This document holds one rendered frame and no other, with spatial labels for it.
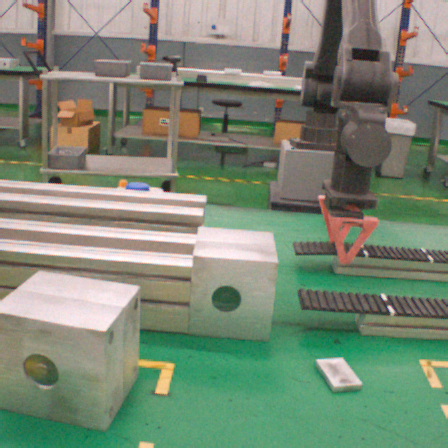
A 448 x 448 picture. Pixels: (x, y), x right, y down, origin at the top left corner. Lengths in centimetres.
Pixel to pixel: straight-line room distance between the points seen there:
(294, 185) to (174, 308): 67
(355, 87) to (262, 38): 752
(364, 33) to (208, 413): 56
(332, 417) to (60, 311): 26
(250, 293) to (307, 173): 66
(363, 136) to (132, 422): 44
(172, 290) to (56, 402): 19
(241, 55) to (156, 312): 774
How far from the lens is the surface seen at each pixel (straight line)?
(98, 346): 45
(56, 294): 50
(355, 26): 84
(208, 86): 527
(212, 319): 62
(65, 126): 586
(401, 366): 63
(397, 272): 87
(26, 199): 83
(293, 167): 123
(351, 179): 80
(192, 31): 834
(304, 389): 56
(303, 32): 832
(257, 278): 60
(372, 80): 79
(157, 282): 61
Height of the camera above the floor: 108
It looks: 17 degrees down
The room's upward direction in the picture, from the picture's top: 5 degrees clockwise
